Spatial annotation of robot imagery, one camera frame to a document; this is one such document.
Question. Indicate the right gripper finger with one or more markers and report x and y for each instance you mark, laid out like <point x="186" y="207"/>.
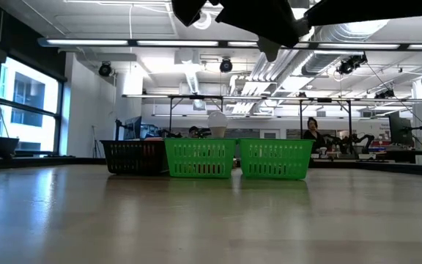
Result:
<point x="189" y="11"/>
<point x="269" y="49"/>

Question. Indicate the green plastic basket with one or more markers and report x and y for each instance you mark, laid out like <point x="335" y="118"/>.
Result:
<point x="199" y="157"/>
<point x="275" y="158"/>

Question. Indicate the black plastic basket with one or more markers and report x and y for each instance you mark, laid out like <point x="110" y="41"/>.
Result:
<point x="134" y="157"/>

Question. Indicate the black background robot arm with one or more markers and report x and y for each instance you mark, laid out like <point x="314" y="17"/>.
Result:
<point x="365" y="139"/>

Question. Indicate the ceiling light strip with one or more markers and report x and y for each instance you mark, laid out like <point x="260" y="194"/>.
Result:
<point x="178" y="43"/>

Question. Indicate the black ceiling spotlight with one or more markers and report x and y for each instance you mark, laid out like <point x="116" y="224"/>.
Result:
<point x="385" y="94"/>
<point x="104" y="69"/>
<point x="226" y="65"/>
<point x="350" y="65"/>

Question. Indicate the white light bulb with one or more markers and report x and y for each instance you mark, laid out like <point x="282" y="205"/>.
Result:
<point x="217" y="122"/>

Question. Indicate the black computer monitor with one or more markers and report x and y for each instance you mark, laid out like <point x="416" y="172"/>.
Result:
<point x="133" y="128"/>
<point x="399" y="128"/>

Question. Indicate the black tub-shaped object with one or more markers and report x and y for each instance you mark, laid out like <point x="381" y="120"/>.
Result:
<point x="2" y="146"/>

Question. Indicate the silver ventilation duct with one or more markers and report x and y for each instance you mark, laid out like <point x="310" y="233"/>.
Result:
<point x="328" y="58"/>

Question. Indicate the black workbench frame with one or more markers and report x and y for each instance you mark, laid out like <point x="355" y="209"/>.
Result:
<point x="196" y="97"/>

